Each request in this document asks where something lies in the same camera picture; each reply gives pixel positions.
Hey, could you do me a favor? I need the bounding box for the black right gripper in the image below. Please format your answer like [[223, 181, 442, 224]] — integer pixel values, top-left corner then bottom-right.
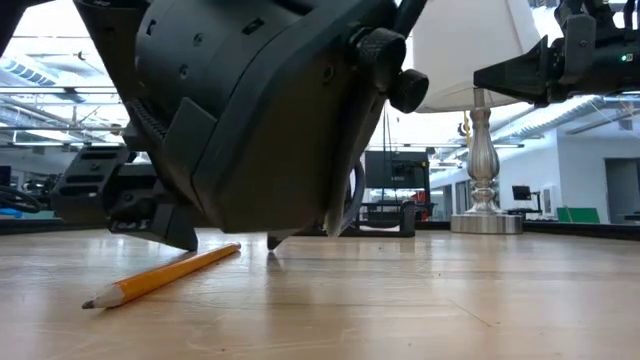
[[472, 0, 640, 108]]

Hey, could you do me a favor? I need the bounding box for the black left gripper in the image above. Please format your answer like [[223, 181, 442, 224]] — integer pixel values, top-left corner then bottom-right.
[[74, 0, 430, 250]]

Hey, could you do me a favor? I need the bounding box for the yellow wooden pencil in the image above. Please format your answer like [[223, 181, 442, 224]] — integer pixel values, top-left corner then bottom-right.
[[81, 241, 243, 310]]

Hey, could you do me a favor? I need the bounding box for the black mesh desk organizer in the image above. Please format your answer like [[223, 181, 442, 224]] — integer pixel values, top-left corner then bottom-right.
[[344, 199, 419, 239]]

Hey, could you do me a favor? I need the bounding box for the white shade table lamp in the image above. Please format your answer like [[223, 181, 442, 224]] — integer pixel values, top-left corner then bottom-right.
[[410, 0, 542, 235]]

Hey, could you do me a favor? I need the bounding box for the large black monitor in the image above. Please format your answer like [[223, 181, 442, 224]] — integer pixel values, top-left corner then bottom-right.
[[363, 150, 431, 191]]

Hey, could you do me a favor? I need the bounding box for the green board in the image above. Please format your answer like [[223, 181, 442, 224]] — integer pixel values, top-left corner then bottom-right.
[[555, 206, 601, 225]]

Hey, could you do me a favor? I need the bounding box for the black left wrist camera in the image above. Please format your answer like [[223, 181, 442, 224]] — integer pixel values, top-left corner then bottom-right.
[[49, 144, 134, 224]]

